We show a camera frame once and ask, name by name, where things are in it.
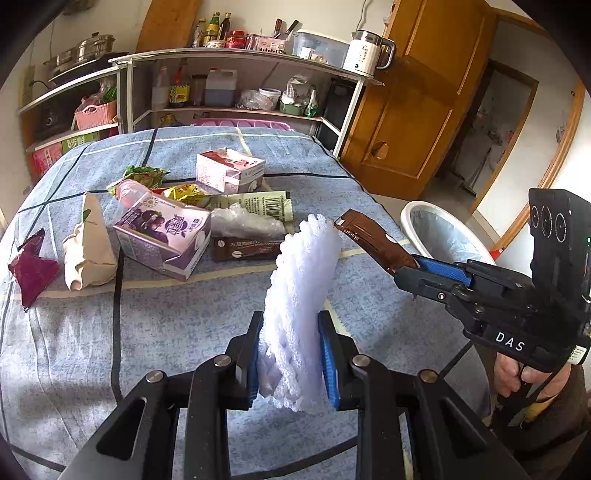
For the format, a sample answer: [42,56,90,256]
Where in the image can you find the black induction cooker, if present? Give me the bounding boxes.
[48,58,126,86]

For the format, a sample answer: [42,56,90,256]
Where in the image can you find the person's right forearm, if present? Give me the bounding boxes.
[489,364,591,480]

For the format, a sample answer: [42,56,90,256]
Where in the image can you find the bundle of food bags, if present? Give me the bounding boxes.
[281,75,319,107]

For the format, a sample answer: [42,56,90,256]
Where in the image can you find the white electric kettle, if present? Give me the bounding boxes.
[342,30,397,78]

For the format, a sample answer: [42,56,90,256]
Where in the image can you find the clear plastic bottle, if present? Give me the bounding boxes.
[151,66,171,112]

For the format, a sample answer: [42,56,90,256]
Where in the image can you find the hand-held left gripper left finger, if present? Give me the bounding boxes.
[60,310,266,480]

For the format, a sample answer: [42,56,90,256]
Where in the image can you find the beige paper bag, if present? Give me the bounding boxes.
[62,191,118,291]

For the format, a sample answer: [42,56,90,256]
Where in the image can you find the person's right hand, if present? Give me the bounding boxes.
[493,352,571,398]

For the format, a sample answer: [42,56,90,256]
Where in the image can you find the pink plastic basket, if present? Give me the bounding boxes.
[74,99,118,131]

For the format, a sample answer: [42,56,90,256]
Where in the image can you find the pink-lidded storage box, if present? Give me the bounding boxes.
[191,117,296,134]

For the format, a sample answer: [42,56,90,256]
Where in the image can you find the brown flat packet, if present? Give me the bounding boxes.
[211,235,283,263]

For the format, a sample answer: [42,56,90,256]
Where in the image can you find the plastic jug of dark liquid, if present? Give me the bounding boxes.
[204,67,238,108]

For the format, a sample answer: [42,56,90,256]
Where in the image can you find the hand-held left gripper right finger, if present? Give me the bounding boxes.
[318,310,532,480]

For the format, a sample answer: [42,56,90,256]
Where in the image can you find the clear crumpled plastic bag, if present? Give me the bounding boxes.
[210,203,287,241]

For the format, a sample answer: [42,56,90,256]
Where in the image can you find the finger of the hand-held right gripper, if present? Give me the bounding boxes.
[412,254,536,298]
[394,266,491,334]

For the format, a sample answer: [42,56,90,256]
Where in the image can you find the white round bin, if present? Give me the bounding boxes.
[399,200,497,266]

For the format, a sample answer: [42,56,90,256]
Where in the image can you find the steel steamer pot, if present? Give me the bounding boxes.
[44,33,116,77]

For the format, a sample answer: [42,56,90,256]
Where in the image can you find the green white barcode packet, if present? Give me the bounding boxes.
[210,191,295,234]

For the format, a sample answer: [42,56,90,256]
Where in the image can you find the green snack wrapper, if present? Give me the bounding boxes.
[121,165,171,189]

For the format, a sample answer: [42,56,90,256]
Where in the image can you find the brown sachet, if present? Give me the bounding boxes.
[333,209,419,277]

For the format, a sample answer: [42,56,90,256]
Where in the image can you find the magenta foil wrapper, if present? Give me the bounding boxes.
[8,228,62,310]

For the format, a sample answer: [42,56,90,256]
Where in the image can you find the white foam fruit net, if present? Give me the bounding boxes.
[256,213,342,414]

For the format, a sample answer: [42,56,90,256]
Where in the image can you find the pink milk carton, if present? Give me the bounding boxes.
[196,148,266,195]

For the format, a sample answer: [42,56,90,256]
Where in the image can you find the yellow snack wrapper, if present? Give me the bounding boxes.
[159,184,213,208]

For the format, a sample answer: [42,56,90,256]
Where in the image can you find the wooden door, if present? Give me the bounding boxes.
[339,0,497,201]

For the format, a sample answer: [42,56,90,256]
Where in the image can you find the pink utensil tub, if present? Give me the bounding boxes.
[252,37,287,54]

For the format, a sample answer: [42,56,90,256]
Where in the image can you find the small pink plastic bottle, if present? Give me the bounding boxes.
[107,180,155,213]

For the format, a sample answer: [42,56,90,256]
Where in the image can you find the wooden cutting board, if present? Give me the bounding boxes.
[136,0,202,54]

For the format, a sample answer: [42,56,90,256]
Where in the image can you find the blue plaid tablecloth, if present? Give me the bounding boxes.
[0,126,492,480]

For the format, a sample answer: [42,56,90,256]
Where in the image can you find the large white metal shelf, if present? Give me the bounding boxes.
[108,47,384,158]

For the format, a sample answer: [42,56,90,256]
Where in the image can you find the green label sauce bottle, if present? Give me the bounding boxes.
[203,11,221,47]

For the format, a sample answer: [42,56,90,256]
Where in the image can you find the yellow label oil bottle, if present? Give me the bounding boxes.
[168,65,192,109]

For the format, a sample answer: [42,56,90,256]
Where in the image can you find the clear storage box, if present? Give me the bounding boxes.
[291,29,351,65]

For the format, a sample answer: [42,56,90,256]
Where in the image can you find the small white metal shelf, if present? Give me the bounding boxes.
[17,65,122,155]

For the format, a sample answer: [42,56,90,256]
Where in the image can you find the purple milk carton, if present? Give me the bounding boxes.
[112,193,212,282]

